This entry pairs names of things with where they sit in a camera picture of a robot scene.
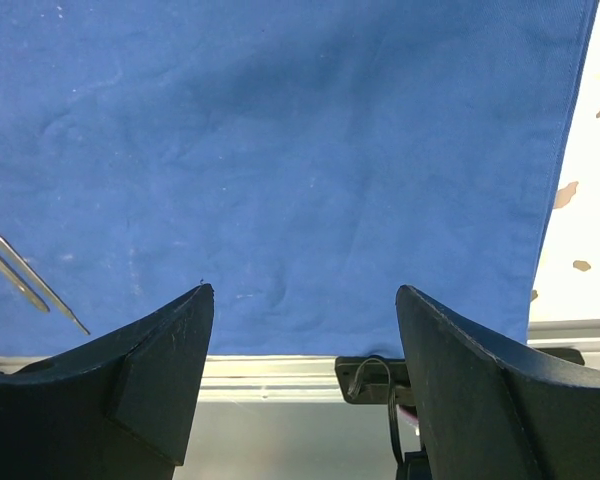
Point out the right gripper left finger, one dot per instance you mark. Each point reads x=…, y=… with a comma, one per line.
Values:
x=118, y=407

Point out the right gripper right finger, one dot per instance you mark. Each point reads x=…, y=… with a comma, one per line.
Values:
x=492, y=408

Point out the blue surgical cloth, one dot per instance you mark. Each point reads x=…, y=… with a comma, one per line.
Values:
x=305, y=158

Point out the aluminium mounting rail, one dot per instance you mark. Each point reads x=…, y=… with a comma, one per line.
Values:
x=312, y=379

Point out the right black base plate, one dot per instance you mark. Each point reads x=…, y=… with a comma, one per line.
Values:
x=365, y=381

